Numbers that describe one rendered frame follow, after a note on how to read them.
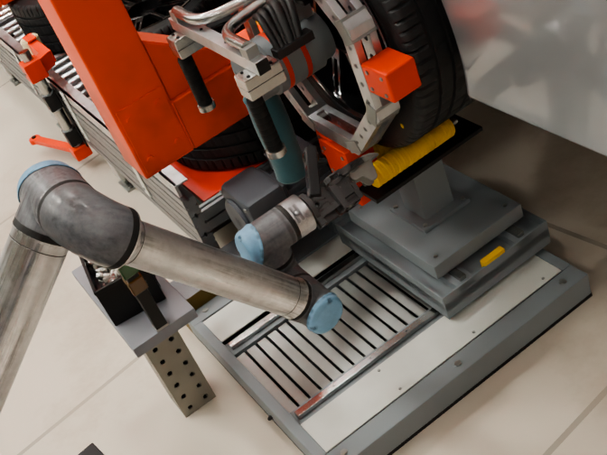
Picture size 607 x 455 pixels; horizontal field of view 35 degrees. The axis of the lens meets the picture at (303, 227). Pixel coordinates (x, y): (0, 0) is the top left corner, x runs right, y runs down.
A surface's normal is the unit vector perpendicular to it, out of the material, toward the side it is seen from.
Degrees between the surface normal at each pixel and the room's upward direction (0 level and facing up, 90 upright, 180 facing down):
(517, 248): 90
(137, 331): 0
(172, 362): 90
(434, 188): 90
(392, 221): 0
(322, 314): 95
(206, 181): 0
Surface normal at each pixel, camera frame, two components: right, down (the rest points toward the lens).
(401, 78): 0.52, 0.38
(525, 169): -0.32, -0.74
